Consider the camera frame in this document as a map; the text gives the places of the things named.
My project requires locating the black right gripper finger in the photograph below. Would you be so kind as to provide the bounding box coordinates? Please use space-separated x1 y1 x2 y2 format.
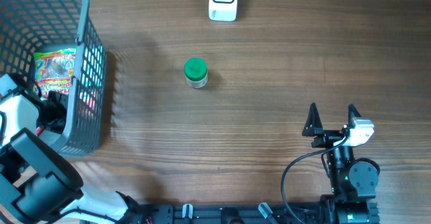
302 103 323 137
347 104 361 125

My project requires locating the Haribo gummy candy bag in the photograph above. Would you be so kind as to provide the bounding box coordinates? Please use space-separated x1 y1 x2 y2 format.
34 48 76 98

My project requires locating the green-lidded Knorr jar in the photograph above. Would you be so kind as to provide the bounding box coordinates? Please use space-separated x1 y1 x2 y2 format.
184 57 208 89

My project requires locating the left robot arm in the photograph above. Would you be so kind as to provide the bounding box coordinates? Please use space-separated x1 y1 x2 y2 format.
1 73 141 223

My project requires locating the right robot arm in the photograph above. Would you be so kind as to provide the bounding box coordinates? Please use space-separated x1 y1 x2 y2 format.
302 103 380 223

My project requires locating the white barcode scanner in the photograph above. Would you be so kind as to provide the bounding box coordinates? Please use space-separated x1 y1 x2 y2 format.
208 0 238 22

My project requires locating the grey plastic shopping basket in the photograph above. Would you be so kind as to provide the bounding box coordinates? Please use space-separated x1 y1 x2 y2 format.
1 0 107 157

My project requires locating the black camera cable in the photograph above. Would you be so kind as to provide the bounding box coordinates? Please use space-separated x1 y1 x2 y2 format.
280 135 351 224

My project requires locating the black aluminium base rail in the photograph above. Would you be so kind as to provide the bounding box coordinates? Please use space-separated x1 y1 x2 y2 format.
79 202 380 224

